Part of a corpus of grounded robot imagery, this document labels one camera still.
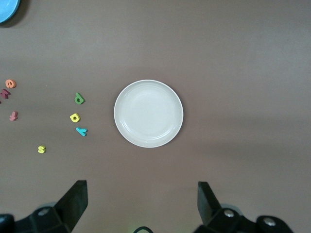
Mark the brown table cover sheet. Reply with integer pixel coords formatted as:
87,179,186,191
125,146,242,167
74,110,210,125
0,0,311,233

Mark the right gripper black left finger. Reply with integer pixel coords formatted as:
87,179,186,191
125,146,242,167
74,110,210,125
0,180,88,233

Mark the beige round plate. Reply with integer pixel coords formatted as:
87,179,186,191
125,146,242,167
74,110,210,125
113,79,184,149

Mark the green foam letter d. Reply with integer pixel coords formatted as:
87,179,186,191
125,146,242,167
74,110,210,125
73,92,86,105

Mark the blue round plate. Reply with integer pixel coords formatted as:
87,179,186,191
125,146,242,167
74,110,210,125
0,0,20,24

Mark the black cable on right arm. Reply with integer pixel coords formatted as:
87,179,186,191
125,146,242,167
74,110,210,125
132,226,153,233

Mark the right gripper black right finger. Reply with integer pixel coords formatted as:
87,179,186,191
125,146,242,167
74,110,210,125
197,181,296,233

